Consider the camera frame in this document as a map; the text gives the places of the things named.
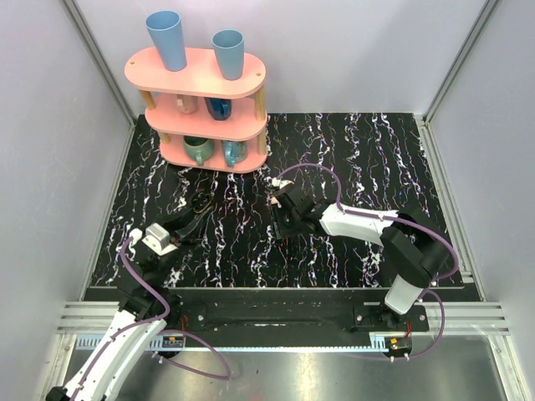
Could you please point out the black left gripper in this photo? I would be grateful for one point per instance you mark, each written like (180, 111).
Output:
(176, 233)

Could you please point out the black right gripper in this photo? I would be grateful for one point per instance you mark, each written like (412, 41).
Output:
(279, 227)

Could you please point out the black earbuds charging case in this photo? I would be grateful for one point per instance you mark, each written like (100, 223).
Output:
(200, 201)

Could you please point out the white earbuds charging case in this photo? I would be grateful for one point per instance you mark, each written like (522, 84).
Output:
(275, 202)

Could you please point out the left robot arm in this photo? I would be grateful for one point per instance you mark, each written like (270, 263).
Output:
(142, 314)

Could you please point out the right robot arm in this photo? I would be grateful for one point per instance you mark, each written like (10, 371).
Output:
(416, 252)

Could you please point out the green ceramic mug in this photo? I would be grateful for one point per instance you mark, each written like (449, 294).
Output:
(199, 149)

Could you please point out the blue butterfly mug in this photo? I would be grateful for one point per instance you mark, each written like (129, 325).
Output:
(234, 152)

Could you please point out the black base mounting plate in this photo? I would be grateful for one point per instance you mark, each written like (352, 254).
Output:
(291, 317)

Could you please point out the pink three-tier shelf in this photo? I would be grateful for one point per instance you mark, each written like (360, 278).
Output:
(198, 102)

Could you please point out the pink mug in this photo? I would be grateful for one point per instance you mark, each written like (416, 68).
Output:
(186, 104)

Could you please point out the dark blue mug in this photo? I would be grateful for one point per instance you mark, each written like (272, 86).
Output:
(219, 109)

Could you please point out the blue cup right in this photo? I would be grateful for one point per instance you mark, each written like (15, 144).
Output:
(228, 47)

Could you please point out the tall blue cup left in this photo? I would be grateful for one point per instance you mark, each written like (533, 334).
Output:
(165, 30)

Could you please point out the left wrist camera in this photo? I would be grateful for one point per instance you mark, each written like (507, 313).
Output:
(158, 240)

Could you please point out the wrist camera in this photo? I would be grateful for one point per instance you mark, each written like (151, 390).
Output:
(278, 184)
(158, 240)

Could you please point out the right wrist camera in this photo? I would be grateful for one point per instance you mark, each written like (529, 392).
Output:
(278, 184)

